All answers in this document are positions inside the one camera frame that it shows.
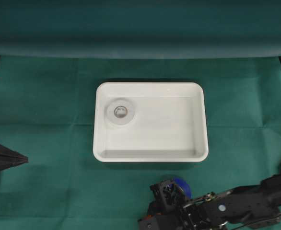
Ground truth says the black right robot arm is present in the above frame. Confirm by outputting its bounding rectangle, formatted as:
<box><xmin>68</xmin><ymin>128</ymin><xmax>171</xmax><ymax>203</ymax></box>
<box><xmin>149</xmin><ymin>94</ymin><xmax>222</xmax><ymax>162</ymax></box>
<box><xmin>138</xmin><ymin>174</ymin><xmax>281</xmax><ymax>230</ymax></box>

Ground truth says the blue tape roll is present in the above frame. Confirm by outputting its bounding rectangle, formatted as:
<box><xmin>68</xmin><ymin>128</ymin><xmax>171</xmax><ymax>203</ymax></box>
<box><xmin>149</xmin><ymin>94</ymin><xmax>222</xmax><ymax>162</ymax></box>
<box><xmin>174</xmin><ymin>177</ymin><xmax>192</xmax><ymax>199</ymax></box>

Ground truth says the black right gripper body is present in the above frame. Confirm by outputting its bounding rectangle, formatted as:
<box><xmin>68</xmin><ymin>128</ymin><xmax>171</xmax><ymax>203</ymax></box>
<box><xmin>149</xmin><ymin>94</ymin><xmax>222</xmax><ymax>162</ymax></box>
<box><xmin>138</xmin><ymin>180</ymin><xmax>203</xmax><ymax>230</ymax></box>

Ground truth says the white tape roll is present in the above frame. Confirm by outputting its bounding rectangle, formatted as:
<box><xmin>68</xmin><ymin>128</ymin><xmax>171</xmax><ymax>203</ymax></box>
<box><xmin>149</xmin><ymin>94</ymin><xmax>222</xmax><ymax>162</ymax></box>
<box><xmin>105</xmin><ymin>98</ymin><xmax>136</xmax><ymax>126</ymax></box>

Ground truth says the white plastic tray case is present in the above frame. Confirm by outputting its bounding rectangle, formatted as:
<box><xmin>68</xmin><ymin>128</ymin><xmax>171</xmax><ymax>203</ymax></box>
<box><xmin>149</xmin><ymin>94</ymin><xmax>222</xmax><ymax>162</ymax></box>
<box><xmin>93</xmin><ymin>82</ymin><xmax>209</xmax><ymax>162</ymax></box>

